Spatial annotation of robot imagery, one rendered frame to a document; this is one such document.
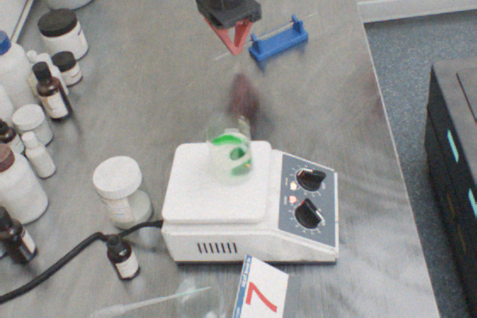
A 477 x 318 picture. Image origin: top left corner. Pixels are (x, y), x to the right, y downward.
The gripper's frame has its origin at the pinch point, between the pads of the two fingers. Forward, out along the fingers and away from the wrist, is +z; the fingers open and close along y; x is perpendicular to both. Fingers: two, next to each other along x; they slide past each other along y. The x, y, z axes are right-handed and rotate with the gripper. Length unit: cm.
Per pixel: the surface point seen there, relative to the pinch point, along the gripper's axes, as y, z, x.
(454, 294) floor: 21, 78, 35
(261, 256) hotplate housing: 35.9, 0.9, -16.8
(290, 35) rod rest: 0.2, 2.2, 10.2
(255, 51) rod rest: 0.2, 2.2, 3.4
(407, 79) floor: -46, 78, 78
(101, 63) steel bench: -15.8, 3.1, -18.6
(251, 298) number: 40.4, 0.2, -20.7
